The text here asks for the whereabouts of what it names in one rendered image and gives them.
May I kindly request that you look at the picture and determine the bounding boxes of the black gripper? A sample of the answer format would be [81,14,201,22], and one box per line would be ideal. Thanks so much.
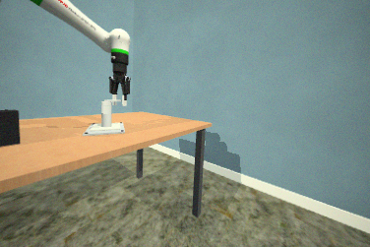
[109,63,131,106]

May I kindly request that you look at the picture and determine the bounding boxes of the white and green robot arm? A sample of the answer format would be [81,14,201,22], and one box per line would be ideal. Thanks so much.
[31,0,130,65]

